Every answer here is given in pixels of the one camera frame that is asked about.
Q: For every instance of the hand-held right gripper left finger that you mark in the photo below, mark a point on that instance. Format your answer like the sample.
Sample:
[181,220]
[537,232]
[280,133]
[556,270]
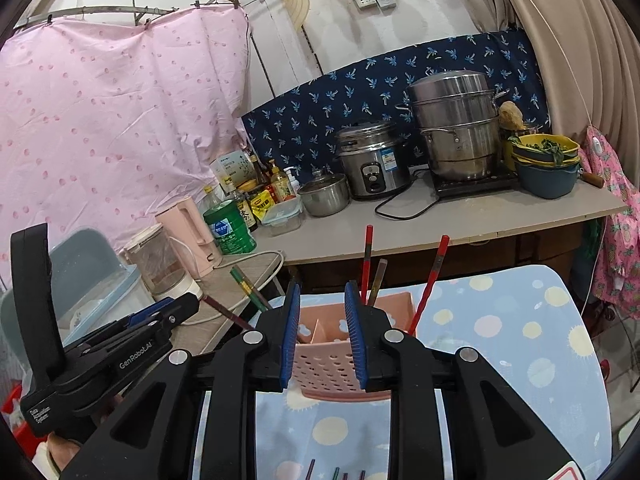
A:
[290,335]

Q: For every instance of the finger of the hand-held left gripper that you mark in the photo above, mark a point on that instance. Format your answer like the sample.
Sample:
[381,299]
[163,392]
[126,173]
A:
[150,310]
[185,307]

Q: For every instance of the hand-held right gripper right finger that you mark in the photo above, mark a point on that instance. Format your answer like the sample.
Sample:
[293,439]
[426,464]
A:
[356,340]

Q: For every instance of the pink perforated utensil holder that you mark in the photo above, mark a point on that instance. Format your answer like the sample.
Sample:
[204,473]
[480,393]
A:
[325,370]

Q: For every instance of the brown chopstick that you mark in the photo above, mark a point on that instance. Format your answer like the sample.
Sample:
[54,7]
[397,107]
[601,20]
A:
[309,470]
[380,275]

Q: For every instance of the bright red chopstick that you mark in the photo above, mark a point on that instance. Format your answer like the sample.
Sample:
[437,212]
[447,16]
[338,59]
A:
[432,275]
[368,250]

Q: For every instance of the person's left hand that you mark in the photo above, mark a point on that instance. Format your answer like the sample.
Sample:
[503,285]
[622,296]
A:
[62,452]

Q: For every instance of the wooden side counter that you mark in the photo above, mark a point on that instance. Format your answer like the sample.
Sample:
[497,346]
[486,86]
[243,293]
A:
[215,325]

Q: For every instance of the white bin with teal lid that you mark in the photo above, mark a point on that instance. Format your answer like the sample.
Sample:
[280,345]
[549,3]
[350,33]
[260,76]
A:
[90,300]

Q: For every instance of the pink electric kettle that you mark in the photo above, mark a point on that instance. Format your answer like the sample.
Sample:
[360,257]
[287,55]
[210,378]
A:
[190,235]

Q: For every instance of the green can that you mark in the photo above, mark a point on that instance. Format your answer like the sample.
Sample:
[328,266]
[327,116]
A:
[230,230]

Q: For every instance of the clear plastic food container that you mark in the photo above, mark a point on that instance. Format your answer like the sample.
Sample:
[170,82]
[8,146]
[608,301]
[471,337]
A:
[282,217]

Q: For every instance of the small steel pot with lid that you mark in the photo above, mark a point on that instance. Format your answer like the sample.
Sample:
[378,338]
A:
[325,197]

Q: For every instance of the light blue dotted tablecloth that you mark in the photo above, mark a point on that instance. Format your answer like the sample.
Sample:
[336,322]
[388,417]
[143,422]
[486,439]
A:
[500,360]

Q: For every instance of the white carton box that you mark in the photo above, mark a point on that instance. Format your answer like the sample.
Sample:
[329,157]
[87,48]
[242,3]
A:
[232,170]

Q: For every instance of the yellow label bottle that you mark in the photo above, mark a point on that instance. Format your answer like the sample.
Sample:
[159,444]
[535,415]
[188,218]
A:
[282,185]

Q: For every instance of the grey countertop board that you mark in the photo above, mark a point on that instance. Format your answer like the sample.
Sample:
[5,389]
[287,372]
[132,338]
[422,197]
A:
[450,220]

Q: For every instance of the dark sauce bottle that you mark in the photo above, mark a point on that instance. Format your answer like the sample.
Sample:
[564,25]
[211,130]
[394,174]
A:
[259,170]

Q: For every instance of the silver rice cooker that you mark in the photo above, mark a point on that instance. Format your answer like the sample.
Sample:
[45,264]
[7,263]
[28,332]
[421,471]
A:
[372,160]

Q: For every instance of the pink dotted cloth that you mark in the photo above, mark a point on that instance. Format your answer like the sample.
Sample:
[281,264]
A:
[100,135]

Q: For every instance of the black induction cooker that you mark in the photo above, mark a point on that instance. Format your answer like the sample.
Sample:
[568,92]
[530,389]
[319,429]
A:
[475,185]

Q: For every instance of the stainless steel steamer pot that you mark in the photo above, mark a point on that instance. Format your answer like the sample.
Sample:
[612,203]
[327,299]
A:
[455,130]

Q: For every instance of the blue plastic basin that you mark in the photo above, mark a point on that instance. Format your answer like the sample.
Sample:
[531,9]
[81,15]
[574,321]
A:
[547,180]

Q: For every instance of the navy floral cloth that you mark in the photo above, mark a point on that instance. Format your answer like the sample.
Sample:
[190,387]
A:
[350,90]

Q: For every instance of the yellow bowl with greens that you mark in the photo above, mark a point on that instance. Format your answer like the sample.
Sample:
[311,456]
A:
[545,150]

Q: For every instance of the ginger root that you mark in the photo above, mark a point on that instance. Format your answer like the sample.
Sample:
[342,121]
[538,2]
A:
[511,115]

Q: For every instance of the pink pineapple print garment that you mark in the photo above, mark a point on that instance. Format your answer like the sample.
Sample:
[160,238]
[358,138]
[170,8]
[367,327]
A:
[620,240]

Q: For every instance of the hanging cutting board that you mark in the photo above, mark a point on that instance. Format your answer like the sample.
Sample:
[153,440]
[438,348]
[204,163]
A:
[294,0]

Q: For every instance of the beige curtain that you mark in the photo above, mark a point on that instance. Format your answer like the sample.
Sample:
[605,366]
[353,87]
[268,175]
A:
[575,35]

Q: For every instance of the wall socket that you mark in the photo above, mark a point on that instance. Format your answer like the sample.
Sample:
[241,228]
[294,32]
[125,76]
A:
[365,0]

